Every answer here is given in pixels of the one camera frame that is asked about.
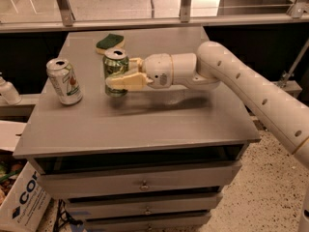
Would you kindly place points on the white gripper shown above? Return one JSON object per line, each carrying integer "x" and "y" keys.
{"x": 157, "y": 69}

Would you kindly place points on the green soda can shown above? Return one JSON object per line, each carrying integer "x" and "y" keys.
{"x": 115, "y": 61}

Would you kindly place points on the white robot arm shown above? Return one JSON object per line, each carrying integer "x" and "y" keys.
{"x": 286, "y": 117}

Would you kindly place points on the white 7up can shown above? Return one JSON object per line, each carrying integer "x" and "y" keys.
{"x": 62, "y": 77}

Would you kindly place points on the green yellow sponge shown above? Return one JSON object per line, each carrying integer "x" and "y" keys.
{"x": 111, "y": 40}

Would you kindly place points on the grey drawer cabinet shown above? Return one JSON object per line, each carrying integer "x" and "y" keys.
{"x": 147, "y": 128}

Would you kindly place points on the top grey drawer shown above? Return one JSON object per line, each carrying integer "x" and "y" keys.
{"x": 139, "y": 180}

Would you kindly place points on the grey drawer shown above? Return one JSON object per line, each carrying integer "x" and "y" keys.
{"x": 145, "y": 206}
{"x": 139, "y": 180}
{"x": 147, "y": 223}

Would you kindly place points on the white plastic bottle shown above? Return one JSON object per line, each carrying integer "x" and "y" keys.
{"x": 8, "y": 91}

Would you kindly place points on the middle grey drawer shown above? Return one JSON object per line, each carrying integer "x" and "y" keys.
{"x": 145, "y": 206}

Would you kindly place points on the bottom grey drawer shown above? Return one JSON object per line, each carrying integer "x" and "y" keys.
{"x": 147, "y": 223}

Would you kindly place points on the white cardboard box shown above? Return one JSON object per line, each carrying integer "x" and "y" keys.
{"x": 23, "y": 200}

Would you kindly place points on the metal window frame rail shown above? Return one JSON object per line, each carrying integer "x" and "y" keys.
{"x": 74, "y": 15}

